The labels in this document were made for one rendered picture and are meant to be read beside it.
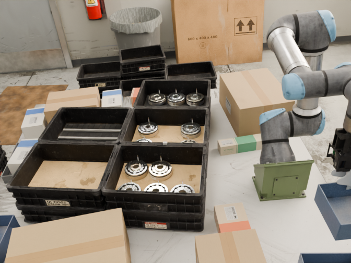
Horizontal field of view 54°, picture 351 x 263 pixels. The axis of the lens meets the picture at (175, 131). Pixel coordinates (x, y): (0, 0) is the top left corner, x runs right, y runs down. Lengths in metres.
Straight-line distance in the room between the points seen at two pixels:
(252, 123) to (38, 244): 1.19
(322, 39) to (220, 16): 2.89
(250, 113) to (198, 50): 2.44
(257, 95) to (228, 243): 0.93
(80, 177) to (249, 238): 0.79
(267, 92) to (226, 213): 0.80
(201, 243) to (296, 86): 0.63
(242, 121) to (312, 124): 0.45
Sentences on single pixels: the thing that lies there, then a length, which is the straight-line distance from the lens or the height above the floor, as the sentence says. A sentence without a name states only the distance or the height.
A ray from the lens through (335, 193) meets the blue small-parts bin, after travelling 1.18.
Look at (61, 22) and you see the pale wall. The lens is 4.46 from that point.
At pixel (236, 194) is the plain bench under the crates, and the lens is 1.64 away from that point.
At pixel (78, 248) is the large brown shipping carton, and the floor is 0.90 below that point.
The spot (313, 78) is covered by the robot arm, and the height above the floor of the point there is 1.43.
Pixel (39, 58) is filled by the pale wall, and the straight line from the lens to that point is 4.68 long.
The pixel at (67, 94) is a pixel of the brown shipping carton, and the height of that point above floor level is 0.86.
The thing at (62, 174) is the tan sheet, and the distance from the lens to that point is 1.68.
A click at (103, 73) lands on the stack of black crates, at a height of 0.38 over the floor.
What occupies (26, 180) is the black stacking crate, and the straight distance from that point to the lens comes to 1.68.
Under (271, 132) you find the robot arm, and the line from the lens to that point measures 1.53.
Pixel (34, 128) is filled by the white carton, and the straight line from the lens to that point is 2.15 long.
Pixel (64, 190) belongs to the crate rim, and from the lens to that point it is 1.45.
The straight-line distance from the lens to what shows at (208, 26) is 4.20.
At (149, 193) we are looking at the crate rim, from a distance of 1.34.
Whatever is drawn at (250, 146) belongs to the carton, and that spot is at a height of 0.73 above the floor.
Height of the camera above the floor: 1.90
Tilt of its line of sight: 37 degrees down
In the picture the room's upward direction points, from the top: 5 degrees counter-clockwise
